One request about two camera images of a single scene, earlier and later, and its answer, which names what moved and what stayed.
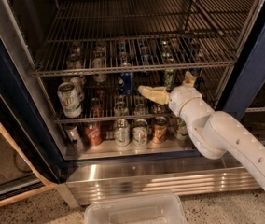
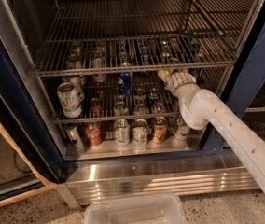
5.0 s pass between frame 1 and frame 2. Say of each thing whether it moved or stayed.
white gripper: moved
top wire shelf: stayed
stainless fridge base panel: stayed
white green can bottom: stayed
